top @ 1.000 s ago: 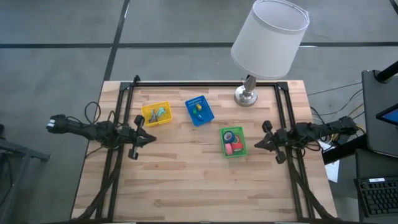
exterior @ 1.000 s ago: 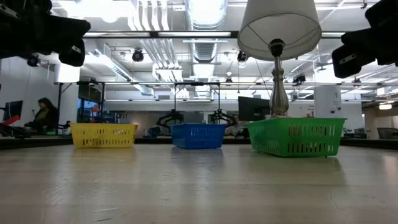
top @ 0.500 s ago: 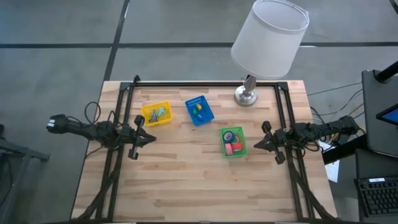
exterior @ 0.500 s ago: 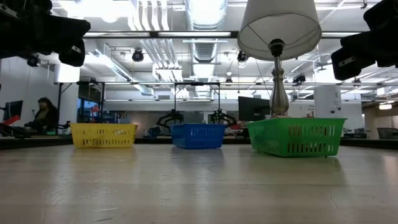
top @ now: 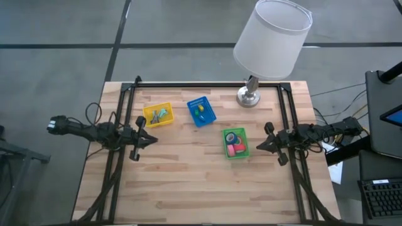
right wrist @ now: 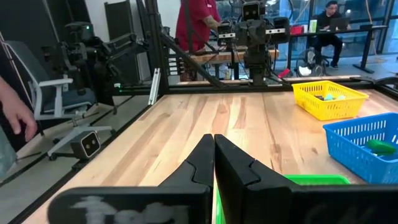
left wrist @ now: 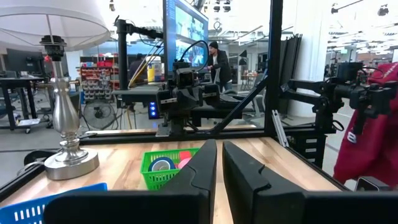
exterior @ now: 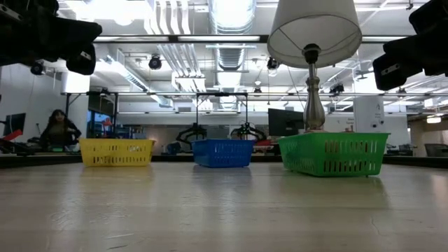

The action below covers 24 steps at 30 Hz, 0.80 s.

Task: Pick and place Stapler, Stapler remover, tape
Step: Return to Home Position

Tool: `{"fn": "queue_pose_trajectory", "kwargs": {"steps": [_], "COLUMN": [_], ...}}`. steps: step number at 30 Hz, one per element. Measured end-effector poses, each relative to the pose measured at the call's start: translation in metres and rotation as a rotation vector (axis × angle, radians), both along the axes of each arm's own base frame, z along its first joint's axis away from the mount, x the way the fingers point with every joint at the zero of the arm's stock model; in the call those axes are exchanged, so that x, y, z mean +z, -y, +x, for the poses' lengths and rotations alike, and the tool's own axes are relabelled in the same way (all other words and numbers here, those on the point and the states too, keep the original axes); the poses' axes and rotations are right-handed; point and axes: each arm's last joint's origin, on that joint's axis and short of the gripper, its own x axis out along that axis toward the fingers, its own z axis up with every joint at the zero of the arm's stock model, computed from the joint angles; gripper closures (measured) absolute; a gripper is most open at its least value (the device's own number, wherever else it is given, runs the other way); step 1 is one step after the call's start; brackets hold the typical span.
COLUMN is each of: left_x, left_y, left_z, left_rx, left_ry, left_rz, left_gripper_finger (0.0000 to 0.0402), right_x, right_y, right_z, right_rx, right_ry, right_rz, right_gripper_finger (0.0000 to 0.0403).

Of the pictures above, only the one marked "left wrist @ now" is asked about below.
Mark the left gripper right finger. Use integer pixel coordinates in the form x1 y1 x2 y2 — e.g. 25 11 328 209
222 140 308 224

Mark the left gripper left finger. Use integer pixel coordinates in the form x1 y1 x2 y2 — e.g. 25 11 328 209
159 138 218 224

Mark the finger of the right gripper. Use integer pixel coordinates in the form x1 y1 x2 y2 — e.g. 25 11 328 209
188 88 202 116
176 88 190 117

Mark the pink tape roll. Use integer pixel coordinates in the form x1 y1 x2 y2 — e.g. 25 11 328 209
177 157 192 170

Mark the blue tape roll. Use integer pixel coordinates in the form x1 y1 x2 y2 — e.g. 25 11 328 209
148 156 177 172

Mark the person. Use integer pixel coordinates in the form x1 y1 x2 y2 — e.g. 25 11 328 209
332 61 398 189
206 40 234 93
128 53 149 86

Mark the black computer tower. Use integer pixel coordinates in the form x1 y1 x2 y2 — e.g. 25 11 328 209
147 100 160 121

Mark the green plastic basket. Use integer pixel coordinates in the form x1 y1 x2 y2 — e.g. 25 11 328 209
140 147 200 191

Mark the grey cart top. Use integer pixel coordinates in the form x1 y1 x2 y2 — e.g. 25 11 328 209
111 89 163 105

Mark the grey office chair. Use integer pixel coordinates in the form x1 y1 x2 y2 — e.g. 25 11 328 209
223 88 266 126

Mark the silver aluminium bar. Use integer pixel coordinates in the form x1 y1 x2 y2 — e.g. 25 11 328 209
271 109 289 148

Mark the computer monitor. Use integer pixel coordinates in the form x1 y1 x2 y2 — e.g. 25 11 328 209
162 0 210 73

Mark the black drawer unit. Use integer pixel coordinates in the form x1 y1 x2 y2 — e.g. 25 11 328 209
287 132 328 169

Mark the round floor fan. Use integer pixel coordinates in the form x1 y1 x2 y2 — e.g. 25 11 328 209
82 99 118 131

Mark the parts bin shelf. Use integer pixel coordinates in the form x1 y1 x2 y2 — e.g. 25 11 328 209
79 58 121 104

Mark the silver lamp with white shade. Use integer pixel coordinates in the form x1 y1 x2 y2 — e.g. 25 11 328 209
0 0 111 181

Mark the blue plastic basket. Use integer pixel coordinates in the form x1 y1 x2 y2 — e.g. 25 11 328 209
0 182 108 224

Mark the dark desk monitor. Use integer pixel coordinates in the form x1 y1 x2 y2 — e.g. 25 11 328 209
5 47 45 79

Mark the black desk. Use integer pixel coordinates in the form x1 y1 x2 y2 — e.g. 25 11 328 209
0 76 46 134

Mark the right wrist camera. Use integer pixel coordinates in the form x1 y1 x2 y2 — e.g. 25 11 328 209
172 61 196 90

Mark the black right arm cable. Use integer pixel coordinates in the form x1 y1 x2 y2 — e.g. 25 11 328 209
179 39 210 73

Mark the black aluminium frame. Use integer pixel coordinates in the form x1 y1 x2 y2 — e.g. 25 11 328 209
0 0 351 203

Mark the black camera on mount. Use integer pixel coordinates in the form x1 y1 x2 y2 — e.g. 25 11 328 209
279 61 398 135

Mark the black lamp cord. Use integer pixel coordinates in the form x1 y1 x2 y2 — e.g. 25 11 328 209
17 149 58 177

